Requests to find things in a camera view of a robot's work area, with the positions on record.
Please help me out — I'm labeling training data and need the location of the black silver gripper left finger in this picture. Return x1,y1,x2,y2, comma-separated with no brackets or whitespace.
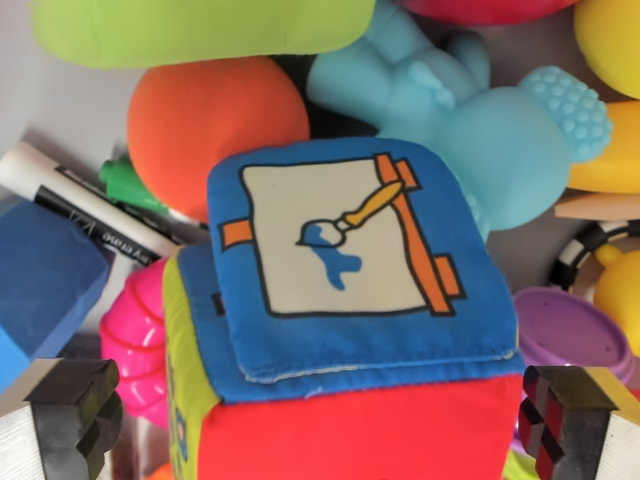
0,357,124,480

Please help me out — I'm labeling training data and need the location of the black silver gripper right finger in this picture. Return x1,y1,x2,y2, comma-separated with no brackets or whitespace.
517,364,640,480

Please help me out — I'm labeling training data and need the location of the zebra and easel fabric cube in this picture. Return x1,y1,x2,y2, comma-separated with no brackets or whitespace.
162,137,526,480

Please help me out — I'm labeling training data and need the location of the grey plastic bin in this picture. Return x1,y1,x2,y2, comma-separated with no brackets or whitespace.
0,0,640,480

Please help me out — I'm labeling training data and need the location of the lime green plastic cup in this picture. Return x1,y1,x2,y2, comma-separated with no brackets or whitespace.
502,439,539,480

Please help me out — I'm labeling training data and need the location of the purple plastic cup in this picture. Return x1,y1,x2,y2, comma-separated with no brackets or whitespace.
512,285,640,389

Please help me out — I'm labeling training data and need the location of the yellow rubber figure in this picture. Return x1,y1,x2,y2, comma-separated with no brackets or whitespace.
593,244,640,331

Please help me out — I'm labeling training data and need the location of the dark blue octagonal foam block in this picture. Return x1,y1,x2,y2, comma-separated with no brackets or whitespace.
0,199,114,396

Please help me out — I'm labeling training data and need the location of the wooden stick with red end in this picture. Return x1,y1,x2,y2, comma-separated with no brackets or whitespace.
553,192,640,221

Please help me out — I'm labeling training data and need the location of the green marker cap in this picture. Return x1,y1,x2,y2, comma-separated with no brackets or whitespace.
98,154,171,215

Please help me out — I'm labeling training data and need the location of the white dry erase marker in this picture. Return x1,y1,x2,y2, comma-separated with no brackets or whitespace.
0,142,211,264

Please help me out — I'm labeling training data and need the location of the yellow toy banana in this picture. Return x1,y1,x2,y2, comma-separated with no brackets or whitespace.
567,99,640,196

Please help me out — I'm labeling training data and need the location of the light blue rubber figure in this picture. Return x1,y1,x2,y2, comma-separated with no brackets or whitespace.
305,0,614,236

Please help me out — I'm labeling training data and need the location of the orange foam ball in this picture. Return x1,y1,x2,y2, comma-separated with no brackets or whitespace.
127,55,312,224

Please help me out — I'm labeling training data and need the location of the yellow foam ball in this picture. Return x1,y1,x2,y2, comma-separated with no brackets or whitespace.
573,0,640,101

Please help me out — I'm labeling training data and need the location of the lime green foam wedge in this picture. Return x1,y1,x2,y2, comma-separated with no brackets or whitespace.
32,0,379,70

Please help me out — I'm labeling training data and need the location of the red glossy ball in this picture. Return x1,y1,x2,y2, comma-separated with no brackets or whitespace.
392,0,581,27

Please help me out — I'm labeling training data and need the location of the pink ribbed plastic ring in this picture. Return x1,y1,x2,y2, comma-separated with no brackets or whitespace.
98,258,174,431

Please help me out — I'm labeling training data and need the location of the black white checkered ring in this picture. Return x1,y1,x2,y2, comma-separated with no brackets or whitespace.
549,219,640,301

